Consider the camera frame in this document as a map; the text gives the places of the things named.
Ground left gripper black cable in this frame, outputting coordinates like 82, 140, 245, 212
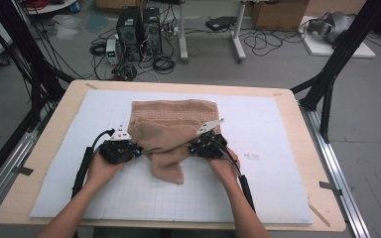
70, 128, 117, 199

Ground white desk frame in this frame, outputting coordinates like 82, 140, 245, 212
178, 0, 248, 64

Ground grey metal bracket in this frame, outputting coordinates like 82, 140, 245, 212
318, 180, 343, 196
13, 165, 34, 177

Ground clear plastic bag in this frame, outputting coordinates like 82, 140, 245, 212
51, 14, 83, 41

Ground thin wooden stick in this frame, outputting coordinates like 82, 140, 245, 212
307, 202, 331, 228

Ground black frame stand with cables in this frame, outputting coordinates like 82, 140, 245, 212
0, 0, 75, 133

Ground slim black computer tower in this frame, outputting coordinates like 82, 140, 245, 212
142, 7, 164, 56

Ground white round table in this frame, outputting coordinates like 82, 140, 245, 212
23, 0, 78, 16

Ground large cardboard box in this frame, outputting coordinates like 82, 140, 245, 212
251, 0, 311, 33

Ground tan towel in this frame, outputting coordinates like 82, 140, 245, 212
127, 98, 222, 185

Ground white floor board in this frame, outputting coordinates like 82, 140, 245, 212
299, 15, 377, 60

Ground loose black floor cables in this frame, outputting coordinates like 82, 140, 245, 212
244, 28, 307, 58

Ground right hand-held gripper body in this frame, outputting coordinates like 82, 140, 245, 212
192, 118, 228, 160

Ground grey rounded device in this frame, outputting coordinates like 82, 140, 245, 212
307, 10, 356, 45

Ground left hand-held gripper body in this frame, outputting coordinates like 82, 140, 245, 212
98, 124, 138, 166

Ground white foam mat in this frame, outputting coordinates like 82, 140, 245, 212
29, 88, 315, 226

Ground person's left hand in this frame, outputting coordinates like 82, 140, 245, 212
85, 152, 130, 192

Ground large black computer tower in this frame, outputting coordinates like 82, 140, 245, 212
115, 5, 146, 62

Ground black flat device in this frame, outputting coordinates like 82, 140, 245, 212
205, 15, 238, 33

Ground small coiled black cable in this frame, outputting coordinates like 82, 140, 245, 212
88, 41, 107, 58

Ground white power supply unit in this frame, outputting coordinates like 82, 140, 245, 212
105, 38, 124, 65

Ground person's right hand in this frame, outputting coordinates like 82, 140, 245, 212
207, 148, 241, 190

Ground aluminium table rail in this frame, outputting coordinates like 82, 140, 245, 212
299, 102, 373, 238
0, 108, 58, 226

